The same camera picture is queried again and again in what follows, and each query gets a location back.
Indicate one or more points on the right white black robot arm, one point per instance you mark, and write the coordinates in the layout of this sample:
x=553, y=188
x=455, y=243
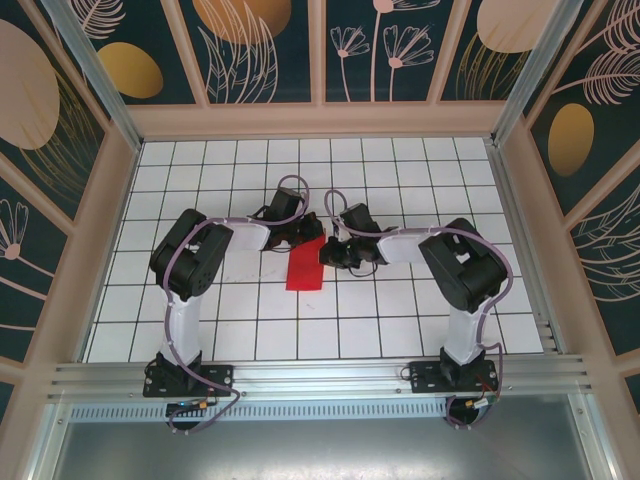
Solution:
x=465, y=330

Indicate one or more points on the aluminium corner post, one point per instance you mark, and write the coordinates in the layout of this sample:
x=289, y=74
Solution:
x=542, y=75
x=95, y=75

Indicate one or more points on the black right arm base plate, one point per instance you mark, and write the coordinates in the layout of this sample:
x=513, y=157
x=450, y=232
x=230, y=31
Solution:
x=425, y=375

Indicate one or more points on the yellow power connector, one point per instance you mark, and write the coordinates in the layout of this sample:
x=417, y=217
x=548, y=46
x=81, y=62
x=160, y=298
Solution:
x=471, y=403
x=204, y=403

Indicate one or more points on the long aluminium mounting rail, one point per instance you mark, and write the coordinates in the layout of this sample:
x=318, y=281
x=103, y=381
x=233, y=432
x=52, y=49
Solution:
x=325, y=377

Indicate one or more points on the grey metal sheet panel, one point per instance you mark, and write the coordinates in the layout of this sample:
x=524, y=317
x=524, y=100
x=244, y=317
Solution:
x=325, y=450

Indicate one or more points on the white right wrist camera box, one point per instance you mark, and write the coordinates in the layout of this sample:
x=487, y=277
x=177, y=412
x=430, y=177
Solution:
x=341, y=225

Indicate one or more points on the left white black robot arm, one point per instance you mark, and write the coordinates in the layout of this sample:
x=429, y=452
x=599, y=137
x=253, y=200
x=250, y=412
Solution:
x=185, y=330

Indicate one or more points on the red paper sheet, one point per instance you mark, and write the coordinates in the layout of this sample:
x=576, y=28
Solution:
x=302, y=272

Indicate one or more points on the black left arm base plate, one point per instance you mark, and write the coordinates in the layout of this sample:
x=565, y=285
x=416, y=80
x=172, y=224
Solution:
x=220, y=375

